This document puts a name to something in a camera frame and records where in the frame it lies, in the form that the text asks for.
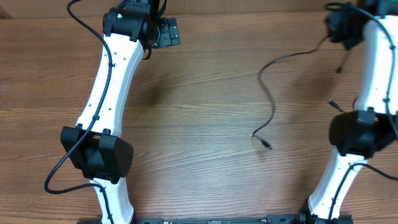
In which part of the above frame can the black USB cable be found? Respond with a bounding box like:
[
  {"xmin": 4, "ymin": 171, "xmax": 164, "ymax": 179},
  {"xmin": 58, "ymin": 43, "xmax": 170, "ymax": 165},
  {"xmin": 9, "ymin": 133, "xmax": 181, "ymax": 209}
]
[{"xmin": 251, "ymin": 34, "xmax": 354, "ymax": 151}]

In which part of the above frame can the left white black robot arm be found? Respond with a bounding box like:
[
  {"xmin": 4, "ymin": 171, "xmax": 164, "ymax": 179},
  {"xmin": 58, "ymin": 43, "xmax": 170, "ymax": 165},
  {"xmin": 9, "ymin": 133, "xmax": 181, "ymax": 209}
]
[{"xmin": 60, "ymin": 0, "xmax": 180, "ymax": 223}]

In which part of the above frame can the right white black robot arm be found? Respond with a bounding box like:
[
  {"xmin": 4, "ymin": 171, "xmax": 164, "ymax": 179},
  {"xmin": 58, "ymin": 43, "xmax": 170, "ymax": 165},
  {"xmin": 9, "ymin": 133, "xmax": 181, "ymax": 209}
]
[{"xmin": 296, "ymin": 1, "xmax": 397, "ymax": 223}]

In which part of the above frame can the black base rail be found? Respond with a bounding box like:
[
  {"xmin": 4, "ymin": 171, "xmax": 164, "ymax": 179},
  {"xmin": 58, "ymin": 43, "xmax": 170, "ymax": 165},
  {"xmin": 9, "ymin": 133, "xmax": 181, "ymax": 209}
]
[{"xmin": 134, "ymin": 212, "xmax": 354, "ymax": 224}]

